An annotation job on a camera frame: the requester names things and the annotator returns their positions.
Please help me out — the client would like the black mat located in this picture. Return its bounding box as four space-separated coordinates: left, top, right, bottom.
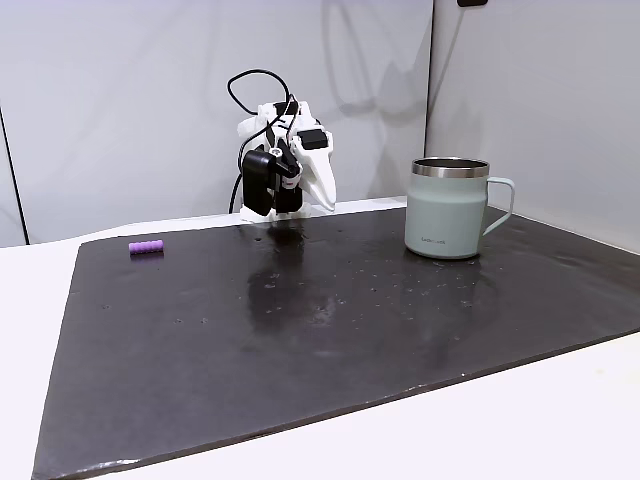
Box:
30 205 640 480

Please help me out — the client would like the purple pen grip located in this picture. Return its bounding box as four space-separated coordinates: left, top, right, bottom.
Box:
129 239 166 257

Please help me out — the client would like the pale green steel mug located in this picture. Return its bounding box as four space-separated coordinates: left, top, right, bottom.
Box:
403 157 517 260

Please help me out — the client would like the black camera box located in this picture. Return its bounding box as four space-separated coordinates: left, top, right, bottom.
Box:
241 139 305 218

